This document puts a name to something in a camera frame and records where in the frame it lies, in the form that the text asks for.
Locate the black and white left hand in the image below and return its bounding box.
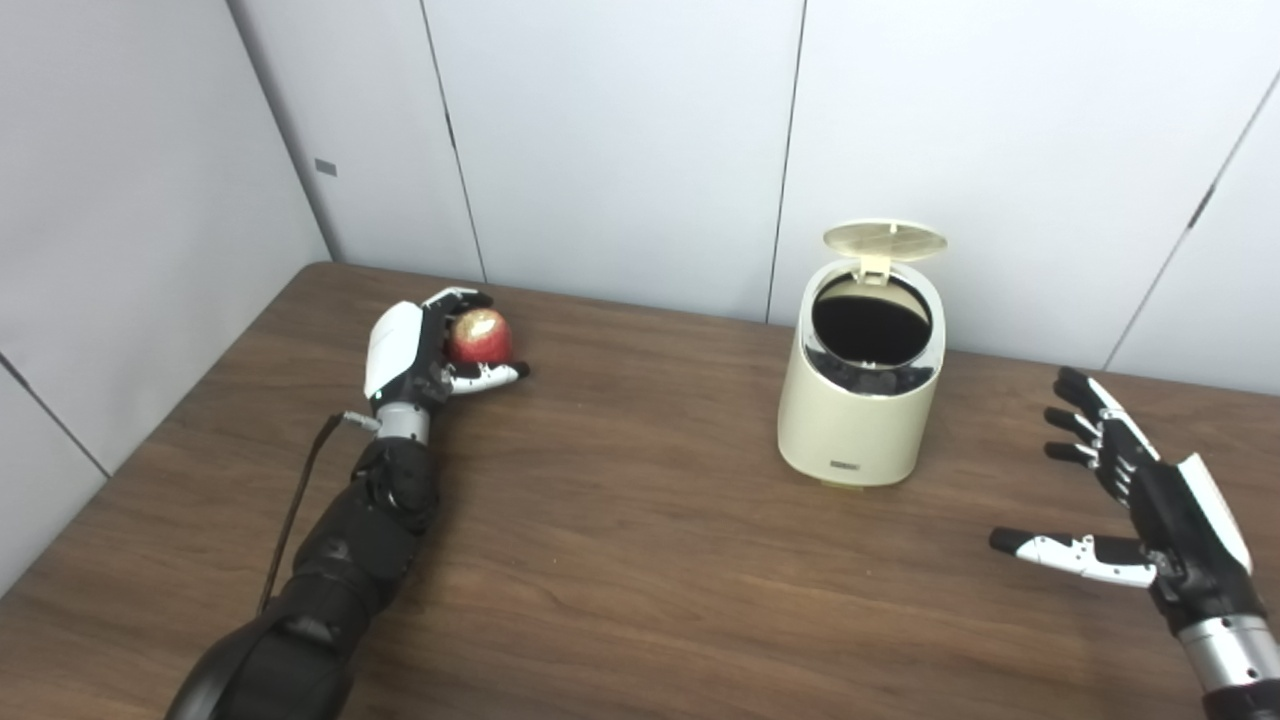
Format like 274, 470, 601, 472
362, 287, 531, 413

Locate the black and white right hand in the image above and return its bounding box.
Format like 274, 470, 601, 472
989, 366, 1266, 633

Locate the red apple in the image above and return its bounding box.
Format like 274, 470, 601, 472
446, 308, 514, 367

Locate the cream-colored bin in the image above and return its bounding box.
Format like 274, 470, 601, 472
777, 258, 947, 491

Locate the round cream bin lid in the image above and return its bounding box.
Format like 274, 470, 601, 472
822, 220, 949, 284

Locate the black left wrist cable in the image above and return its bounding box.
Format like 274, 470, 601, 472
257, 410, 383, 616

